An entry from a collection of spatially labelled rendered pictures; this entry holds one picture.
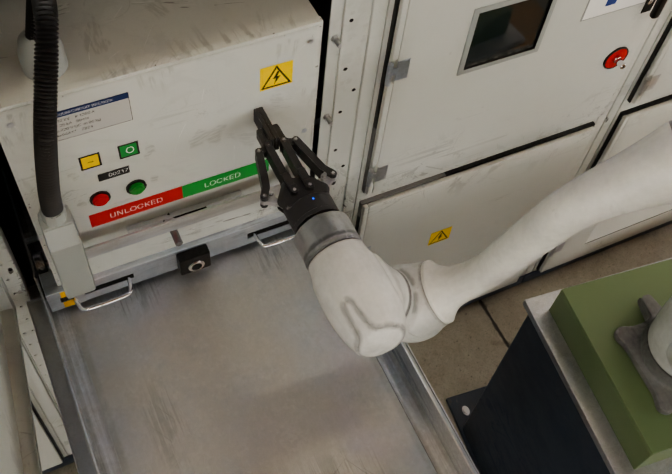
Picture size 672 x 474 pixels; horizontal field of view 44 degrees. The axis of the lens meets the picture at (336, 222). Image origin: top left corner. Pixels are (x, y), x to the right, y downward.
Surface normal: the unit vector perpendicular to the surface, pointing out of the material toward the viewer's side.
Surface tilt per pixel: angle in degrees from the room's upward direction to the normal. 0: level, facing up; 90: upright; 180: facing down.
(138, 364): 0
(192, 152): 90
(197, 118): 90
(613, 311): 1
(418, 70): 90
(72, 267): 90
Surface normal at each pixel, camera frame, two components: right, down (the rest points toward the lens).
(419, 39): 0.42, 0.77
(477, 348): 0.07, -0.55
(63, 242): 0.41, 0.40
